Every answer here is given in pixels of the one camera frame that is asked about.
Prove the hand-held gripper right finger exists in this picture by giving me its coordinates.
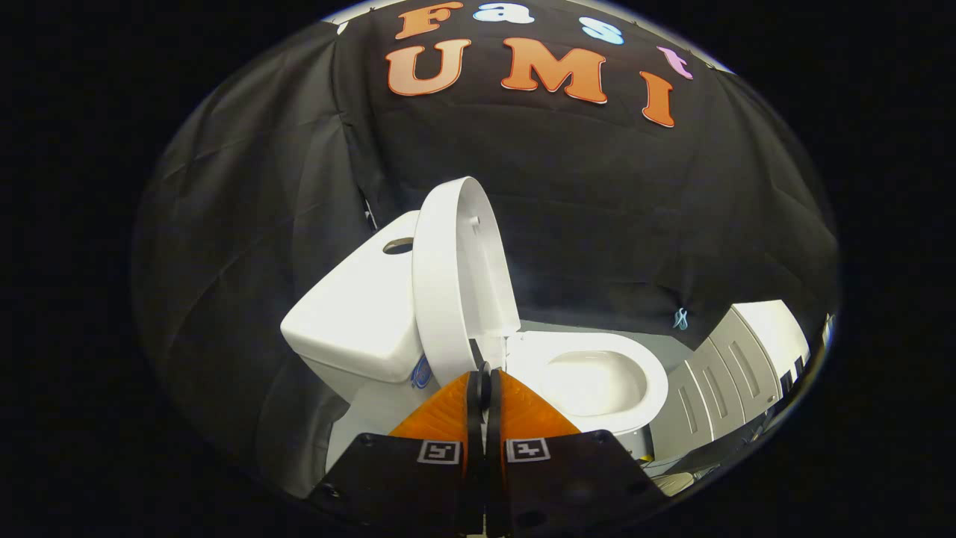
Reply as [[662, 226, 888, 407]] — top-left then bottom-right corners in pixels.
[[485, 368, 670, 537]]

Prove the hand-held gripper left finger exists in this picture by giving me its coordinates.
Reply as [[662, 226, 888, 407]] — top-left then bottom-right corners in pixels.
[[310, 370, 486, 537]]

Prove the white ceramic toilet bowl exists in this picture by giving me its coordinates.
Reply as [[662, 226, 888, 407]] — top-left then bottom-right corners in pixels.
[[547, 350, 658, 461]]

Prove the white toilet seat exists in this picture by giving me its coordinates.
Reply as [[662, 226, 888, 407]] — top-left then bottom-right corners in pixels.
[[506, 331, 671, 436]]

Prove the white panelled cabinet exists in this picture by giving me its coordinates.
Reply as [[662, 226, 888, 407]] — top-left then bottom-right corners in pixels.
[[648, 300, 813, 463]]

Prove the black backdrop cloth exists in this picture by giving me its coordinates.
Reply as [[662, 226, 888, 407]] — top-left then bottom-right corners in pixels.
[[134, 0, 842, 498]]

